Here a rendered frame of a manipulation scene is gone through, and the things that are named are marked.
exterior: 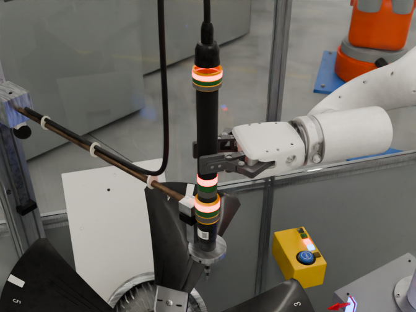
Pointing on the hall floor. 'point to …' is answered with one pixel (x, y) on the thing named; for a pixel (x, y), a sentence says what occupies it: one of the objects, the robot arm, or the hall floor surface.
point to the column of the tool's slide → (23, 223)
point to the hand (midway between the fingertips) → (208, 156)
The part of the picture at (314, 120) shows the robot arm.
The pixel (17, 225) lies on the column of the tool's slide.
